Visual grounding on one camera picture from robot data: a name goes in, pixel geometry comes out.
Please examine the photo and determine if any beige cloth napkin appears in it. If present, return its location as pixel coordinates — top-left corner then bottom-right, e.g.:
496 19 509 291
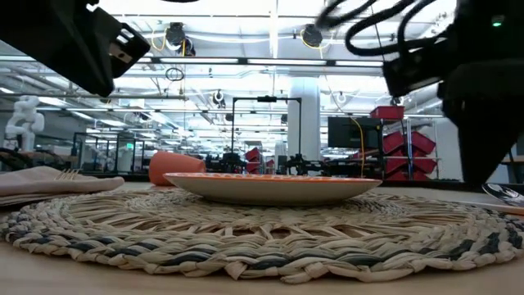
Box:
0 165 126 207

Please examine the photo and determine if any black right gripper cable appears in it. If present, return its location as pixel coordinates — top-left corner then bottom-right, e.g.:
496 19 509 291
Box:
314 0 454 58

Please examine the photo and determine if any yellow hanging cable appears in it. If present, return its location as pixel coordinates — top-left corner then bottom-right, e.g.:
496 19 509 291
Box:
348 116 366 177

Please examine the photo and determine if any orange plastic cup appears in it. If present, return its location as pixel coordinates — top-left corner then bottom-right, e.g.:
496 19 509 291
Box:
147 151 207 188

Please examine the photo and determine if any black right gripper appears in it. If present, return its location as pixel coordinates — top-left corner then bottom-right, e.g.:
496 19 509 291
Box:
382 39 524 185

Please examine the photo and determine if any orange-handled table knife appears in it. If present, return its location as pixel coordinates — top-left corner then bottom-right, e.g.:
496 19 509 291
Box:
470 199 524 217

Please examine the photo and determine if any round woven straw placemat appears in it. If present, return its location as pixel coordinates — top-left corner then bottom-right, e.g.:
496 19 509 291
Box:
0 186 524 285

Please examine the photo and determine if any rack of red bins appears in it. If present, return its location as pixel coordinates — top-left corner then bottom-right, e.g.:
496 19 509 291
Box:
369 105 442 182

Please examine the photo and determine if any black monitor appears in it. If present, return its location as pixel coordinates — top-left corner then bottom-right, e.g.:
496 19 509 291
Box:
327 116 385 149

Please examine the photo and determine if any cluttered background workbench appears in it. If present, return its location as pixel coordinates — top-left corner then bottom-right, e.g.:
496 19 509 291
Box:
0 149 79 173

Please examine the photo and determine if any green-handled gold fork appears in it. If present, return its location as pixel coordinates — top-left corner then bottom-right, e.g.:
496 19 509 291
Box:
52 168 84 183

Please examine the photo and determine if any black pole stand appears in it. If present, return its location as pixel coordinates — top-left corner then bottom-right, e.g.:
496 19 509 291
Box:
230 96 303 165

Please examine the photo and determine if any white building column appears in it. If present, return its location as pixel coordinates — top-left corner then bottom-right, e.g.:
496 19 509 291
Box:
287 77 322 163

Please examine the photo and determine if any orange-handled metal spoon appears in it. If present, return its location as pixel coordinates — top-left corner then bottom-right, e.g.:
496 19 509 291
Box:
481 182 524 208

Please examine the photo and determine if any orange white patterned plate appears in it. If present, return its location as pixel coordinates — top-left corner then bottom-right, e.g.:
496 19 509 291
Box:
162 171 384 207

